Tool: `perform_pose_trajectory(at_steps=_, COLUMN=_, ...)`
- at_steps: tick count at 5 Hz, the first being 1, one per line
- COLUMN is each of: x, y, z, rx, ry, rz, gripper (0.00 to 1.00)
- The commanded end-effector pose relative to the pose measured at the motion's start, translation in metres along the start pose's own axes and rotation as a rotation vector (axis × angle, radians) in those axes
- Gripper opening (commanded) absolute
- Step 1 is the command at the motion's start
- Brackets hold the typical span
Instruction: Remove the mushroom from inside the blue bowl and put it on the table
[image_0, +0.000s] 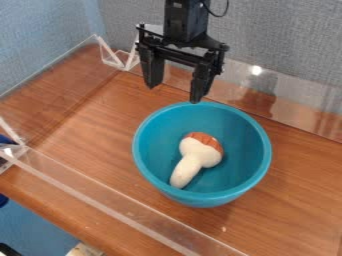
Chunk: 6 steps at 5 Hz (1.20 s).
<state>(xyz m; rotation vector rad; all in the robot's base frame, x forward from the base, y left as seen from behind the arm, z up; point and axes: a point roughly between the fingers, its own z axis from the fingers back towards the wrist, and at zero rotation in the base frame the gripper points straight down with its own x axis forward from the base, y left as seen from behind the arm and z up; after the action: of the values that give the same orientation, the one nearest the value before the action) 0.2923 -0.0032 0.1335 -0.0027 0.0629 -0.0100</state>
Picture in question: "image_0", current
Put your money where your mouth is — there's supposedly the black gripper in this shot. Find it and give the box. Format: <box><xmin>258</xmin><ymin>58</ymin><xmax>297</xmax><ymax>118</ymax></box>
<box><xmin>137</xmin><ymin>0</ymin><xmax>230</xmax><ymax>104</ymax></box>

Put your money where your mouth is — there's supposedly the white brown toy mushroom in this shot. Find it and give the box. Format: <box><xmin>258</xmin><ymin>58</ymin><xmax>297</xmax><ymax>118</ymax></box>
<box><xmin>170</xmin><ymin>132</ymin><xmax>225</xmax><ymax>189</ymax></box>

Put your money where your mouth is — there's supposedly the blue plastic bowl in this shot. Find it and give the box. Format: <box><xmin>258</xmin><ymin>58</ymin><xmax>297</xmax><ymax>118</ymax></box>
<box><xmin>133</xmin><ymin>102</ymin><xmax>273</xmax><ymax>208</ymax></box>

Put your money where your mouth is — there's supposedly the clear acrylic back barrier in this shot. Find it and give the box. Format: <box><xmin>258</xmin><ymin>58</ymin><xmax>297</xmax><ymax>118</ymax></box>
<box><xmin>95</xmin><ymin>33</ymin><xmax>342</xmax><ymax>144</ymax></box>

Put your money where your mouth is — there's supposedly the clear acrylic front barrier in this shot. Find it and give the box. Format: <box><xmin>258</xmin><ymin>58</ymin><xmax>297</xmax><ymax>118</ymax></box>
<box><xmin>0</xmin><ymin>117</ymin><xmax>249</xmax><ymax>256</ymax></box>

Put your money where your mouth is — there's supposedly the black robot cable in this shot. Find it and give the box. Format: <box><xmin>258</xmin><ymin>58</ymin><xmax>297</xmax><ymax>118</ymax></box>
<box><xmin>201</xmin><ymin>0</ymin><xmax>230</xmax><ymax>18</ymax></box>

